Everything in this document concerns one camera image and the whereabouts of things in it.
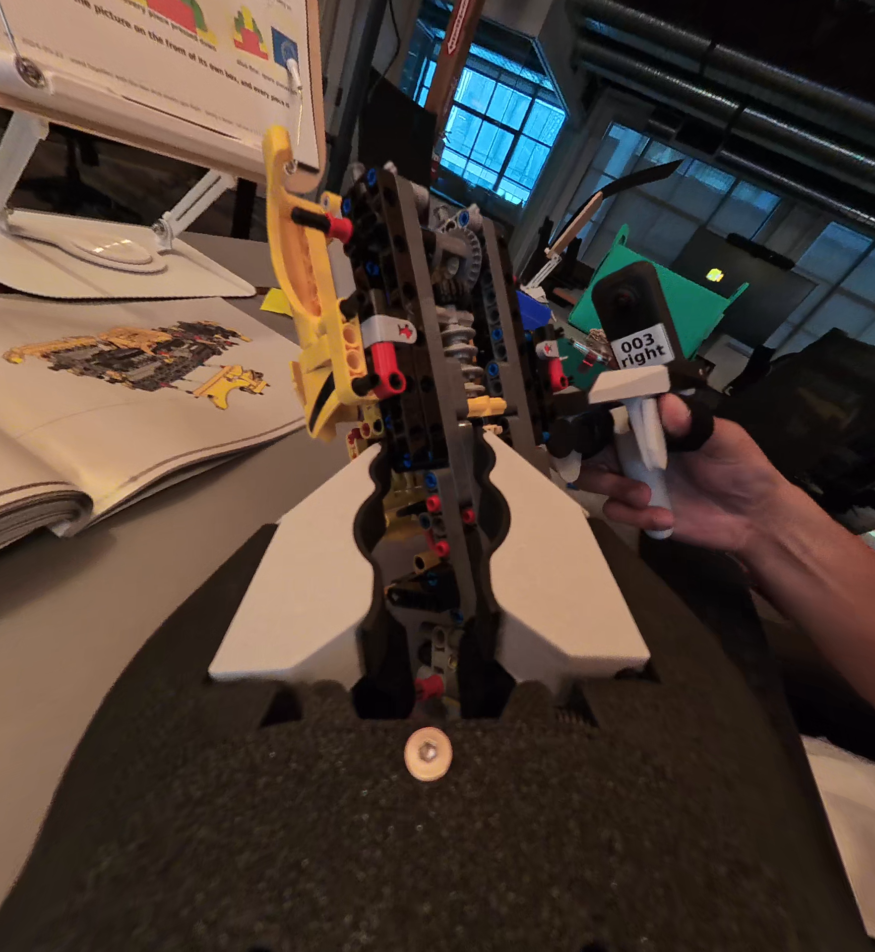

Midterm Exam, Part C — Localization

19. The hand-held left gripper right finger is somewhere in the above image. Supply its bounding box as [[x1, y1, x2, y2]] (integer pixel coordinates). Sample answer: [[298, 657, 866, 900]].
[[460, 431, 653, 718]]

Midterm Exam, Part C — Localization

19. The wooden post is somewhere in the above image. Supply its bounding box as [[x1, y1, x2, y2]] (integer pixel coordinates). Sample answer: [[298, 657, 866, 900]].
[[423, 0, 487, 135]]

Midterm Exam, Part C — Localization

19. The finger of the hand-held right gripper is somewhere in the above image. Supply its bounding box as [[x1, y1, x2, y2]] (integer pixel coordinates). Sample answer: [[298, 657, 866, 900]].
[[589, 367, 673, 408]]

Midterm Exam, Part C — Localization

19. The paned window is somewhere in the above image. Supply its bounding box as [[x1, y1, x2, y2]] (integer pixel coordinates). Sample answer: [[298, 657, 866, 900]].
[[437, 62, 569, 208]]

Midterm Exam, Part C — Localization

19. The brown brick model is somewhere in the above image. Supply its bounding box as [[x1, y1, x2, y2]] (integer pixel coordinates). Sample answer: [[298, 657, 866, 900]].
[[572, 327, 622, 368]]

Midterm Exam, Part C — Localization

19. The person's right forearm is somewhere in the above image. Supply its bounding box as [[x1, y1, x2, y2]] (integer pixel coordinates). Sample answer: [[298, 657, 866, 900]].
[[744, 476, 875, 737]]

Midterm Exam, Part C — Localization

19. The open instruction booklet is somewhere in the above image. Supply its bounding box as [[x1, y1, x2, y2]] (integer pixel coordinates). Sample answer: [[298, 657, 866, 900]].
[[0, 293, 308, 570]]

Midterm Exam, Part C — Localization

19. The person's right hand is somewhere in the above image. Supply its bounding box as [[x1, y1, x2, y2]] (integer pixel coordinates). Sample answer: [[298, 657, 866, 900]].
[[572, 393, 805, 557]]

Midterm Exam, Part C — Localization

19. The green cutting mat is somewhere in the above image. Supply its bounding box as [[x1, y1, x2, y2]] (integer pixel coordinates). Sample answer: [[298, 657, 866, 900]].
[[557, 339, 603, 391]]

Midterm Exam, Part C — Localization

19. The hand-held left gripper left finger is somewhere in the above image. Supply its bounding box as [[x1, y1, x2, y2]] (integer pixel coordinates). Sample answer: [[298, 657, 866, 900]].
[[208, 444, 413, 718]]

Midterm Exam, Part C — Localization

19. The person's white shirt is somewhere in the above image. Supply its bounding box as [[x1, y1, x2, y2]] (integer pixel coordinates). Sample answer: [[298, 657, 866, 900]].
[[803, 733, 875, 952]]

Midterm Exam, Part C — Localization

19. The yellow toy car model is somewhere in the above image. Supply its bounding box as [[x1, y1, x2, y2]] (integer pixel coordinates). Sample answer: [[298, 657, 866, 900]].
[[263, 122, 584, 718]]

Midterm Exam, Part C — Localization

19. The grey desk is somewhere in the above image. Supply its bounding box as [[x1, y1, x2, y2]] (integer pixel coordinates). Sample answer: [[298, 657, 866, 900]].
[[0, 231, 357, 931]]

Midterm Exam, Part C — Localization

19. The black office chair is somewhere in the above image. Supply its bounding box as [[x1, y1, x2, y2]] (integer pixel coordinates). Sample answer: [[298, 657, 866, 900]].
[[728, 327, 875, 521]]

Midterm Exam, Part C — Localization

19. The black pole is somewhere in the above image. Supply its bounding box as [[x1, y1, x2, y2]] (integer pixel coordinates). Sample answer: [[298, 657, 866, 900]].
[[327, 0, 391, 194]]

